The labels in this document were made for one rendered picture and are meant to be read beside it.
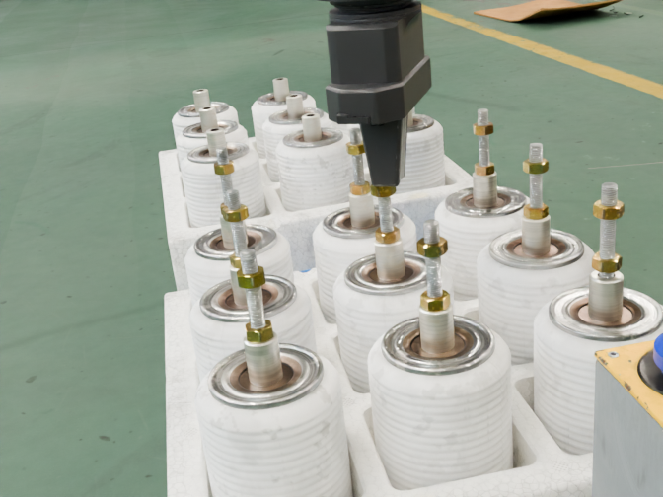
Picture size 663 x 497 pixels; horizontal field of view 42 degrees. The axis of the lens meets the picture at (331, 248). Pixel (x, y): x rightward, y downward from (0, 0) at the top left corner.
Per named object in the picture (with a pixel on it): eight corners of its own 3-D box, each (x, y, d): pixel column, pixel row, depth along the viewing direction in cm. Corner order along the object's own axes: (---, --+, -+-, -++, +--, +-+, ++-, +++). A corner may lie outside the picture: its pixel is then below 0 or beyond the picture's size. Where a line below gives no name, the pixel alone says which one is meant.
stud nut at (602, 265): (593, 273, 57) (593, 262, 56) (589, 262, 58) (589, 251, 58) (624, 272, 56) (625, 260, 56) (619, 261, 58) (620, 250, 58)
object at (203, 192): (269, 265, 116) (252, 138, 109) (281, 295, 108) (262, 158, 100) (199, 278, 115) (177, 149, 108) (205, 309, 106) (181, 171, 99)
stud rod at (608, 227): (599, 292, 58) (602, 187, 55) (597, 286, 58) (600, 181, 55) (615, 292, 57) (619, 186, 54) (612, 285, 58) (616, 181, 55)
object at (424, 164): (435, 236, 120) (428, 110, 113) (459, 262, 111) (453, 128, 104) (369, 248, 118) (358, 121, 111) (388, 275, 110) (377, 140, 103)
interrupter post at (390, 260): (379, 271, 69) (375, 234, 68) (407, 270, 69) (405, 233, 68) (374, 284, 67) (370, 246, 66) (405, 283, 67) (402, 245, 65)
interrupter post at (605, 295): (630, 318, 58) (632, 274, 57) (608, 329, 57) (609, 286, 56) (602, 307, 60) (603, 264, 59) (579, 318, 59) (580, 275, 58)
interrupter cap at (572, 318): (687, 318, 58) (688, 309, 58) (615, 358, 54) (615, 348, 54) (596, 283, 64) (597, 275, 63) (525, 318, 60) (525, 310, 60)
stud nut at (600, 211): (594, 220, 55) (595, 208, 55) (590, 211, 57) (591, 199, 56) (626, 219, 55) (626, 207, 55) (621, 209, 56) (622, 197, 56)
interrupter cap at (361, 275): (352, 258, 72) (351, 251, 72) (442, 256, 71) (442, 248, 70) (336, 300, 65) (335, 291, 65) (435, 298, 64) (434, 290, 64)
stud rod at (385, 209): (386, 254, 68) (377, 165, 65) (398, 255, 68) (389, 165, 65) (381, 259, 67) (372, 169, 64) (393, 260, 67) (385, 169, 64)
